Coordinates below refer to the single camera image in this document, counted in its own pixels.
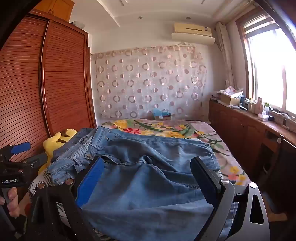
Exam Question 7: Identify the cream wall air conditioner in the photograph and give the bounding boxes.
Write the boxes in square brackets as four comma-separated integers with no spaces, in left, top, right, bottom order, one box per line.
[173,22,213,37]

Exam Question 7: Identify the person's left hand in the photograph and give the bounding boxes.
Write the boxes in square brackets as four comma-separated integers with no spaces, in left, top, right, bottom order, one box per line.
[7,187,20,217]

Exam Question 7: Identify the blue denim pants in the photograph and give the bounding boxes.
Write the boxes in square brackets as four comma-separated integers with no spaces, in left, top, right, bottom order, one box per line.
[47,126,238,241]

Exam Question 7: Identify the floral blanket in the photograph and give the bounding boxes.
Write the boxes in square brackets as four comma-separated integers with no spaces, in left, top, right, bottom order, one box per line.
[28,119,251,241]

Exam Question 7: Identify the tan cardboard box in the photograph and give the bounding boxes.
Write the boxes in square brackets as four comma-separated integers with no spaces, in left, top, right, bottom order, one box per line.
[220,91,241,106]

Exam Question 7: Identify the yellow plush toy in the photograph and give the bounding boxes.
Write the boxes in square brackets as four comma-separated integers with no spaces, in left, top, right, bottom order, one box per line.
[38,129,78,174]

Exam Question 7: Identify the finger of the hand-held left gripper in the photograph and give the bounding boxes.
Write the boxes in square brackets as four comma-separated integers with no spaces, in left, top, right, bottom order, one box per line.
[0,142,31,157]
[20,153,48,171]

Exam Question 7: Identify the circle-patterned sheer curtain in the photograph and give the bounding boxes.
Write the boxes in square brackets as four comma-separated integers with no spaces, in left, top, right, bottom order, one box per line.
[91,44,207,121]

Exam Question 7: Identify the window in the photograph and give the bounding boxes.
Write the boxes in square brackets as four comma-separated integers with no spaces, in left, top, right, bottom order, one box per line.
[236,9,296,116]

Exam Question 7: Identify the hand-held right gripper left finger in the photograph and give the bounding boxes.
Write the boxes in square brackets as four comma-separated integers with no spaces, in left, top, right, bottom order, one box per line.
[23,157,105,241]

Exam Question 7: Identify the wooden sideboard cabinet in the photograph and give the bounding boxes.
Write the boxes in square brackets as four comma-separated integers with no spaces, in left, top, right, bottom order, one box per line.
[209,98,296,209]

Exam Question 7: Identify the wooden slatted wardrobe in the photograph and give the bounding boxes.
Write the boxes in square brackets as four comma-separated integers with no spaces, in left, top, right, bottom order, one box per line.
[0,9,97,163]

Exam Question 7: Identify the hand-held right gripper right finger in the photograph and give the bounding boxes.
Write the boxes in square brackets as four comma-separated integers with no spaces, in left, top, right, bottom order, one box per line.
[190,157,270,241]

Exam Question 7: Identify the white air deflector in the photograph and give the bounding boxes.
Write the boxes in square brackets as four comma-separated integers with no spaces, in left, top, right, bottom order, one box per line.
[171,32,215,45]

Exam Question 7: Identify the white power strip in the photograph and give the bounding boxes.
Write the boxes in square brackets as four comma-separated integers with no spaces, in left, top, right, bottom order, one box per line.
[270,110,292,121]

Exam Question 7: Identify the beige gathered curtain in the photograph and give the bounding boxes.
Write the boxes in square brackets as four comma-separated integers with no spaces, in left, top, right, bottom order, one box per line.
[215,22,236,90]

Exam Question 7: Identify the wooden overhead cabinet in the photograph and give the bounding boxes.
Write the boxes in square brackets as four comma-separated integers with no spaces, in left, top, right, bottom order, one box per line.
[32,0,75,22]

